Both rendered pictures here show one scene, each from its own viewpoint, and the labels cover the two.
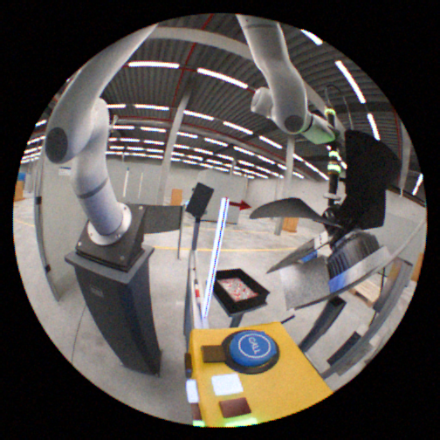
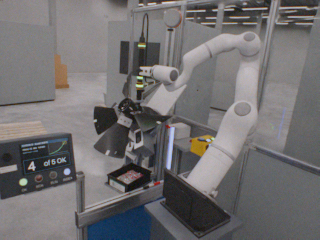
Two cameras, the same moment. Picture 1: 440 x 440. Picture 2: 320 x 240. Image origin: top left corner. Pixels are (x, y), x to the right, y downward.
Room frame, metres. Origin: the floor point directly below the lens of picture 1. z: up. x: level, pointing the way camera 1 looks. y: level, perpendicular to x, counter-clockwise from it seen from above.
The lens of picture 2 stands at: (0.96, 1.07, 1.58)
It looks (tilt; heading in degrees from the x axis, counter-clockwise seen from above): 16 degrees down; 243
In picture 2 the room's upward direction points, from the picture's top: 5 degrees clockwise
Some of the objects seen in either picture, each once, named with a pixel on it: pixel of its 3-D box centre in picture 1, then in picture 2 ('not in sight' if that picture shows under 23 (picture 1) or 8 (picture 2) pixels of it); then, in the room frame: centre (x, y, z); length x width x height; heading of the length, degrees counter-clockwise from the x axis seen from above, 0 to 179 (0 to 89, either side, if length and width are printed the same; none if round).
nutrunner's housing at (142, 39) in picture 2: (333, 143); (140, 70); (0.39, -0.34, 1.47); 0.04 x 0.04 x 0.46
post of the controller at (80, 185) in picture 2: (195, 233); (80, 192); (0.83, 0.12, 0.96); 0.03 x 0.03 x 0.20; 13
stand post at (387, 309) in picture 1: (320, 377); (157, 173); (0.10, -0.55, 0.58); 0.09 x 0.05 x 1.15; 103
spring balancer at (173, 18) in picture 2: not in sight; (172, 18); (-0.09, -0.87, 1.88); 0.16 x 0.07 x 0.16; 138
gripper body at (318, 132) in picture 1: (314, 128); (151, 71); (0.37, -0.24, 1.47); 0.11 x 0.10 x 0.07; 103
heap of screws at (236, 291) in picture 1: (235, 291); (129, 180); (0.52, -0.11, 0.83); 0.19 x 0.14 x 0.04; 29
